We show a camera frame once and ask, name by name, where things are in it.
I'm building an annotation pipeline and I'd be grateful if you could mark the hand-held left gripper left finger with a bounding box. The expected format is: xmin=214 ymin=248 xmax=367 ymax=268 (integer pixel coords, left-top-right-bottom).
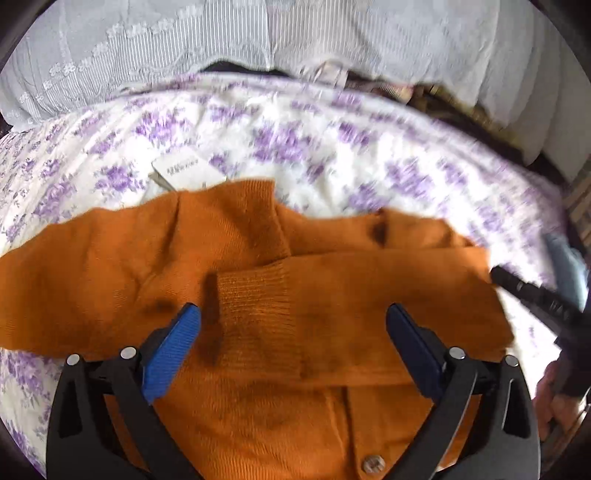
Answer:
xmin=46 ymin=302 xmax=204 ymax=480

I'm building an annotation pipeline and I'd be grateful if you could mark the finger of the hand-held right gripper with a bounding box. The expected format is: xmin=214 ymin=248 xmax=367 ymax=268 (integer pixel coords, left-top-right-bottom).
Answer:
xmin=489 ymin=264 xmax=586 ymax=326

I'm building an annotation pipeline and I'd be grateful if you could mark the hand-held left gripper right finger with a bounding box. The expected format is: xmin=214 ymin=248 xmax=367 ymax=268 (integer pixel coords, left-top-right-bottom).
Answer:
xmin=385 ymin=302 xmax=542 ymax=480

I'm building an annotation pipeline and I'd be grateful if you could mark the orange knit cardigan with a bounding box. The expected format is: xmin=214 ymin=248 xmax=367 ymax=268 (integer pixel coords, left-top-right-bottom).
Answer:
xmin=0 ymin=179 xmax=517 ymax=480

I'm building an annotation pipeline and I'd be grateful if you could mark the pile of dark clothes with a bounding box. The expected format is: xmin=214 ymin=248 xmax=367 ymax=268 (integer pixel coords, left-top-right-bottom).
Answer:
xmin=203 ymin=59 xmax=546 ymax=160

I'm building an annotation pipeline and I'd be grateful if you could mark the person's right hand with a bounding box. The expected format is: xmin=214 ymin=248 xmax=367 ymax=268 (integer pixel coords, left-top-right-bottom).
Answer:
xmin=533 ymin=359 xmax=583 ymax=441

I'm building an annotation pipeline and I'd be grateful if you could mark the light blue cloth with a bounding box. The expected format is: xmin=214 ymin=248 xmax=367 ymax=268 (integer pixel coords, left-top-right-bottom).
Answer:
xmin=544 ymin=233 xmax=588 ymax=311

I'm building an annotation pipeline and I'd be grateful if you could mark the white paper tag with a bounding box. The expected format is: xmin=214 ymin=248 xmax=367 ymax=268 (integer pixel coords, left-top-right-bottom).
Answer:
xmin=151 ymin=154 xmax=230 ymax=192

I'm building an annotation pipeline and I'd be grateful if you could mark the purple floral white blanket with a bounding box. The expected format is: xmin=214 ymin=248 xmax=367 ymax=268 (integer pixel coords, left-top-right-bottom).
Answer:
xmin=0 ymin=71 xmax=578 ymax=478

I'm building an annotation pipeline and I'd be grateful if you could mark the white lace striped cloth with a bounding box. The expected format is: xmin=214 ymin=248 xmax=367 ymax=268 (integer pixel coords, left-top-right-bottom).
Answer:
xmin=0 ymin=0 xmax=578 ymax=167

